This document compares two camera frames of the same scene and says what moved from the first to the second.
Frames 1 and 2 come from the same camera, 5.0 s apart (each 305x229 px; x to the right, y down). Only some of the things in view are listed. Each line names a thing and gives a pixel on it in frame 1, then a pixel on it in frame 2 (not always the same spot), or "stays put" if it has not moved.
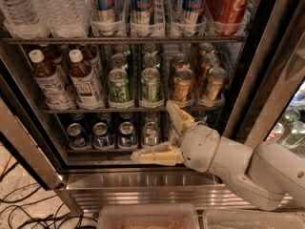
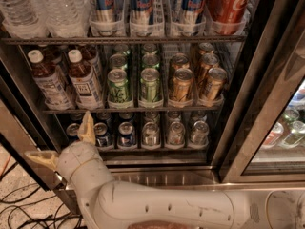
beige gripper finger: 181,120 → 87,132
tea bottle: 85,80 stays put
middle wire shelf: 75,112 stays put
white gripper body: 199,147 → 73,158
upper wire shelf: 122,40 stays put
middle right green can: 151,60 stays put
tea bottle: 50,82 stays put
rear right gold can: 206,48 stays put
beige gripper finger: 158,155 → 48,157
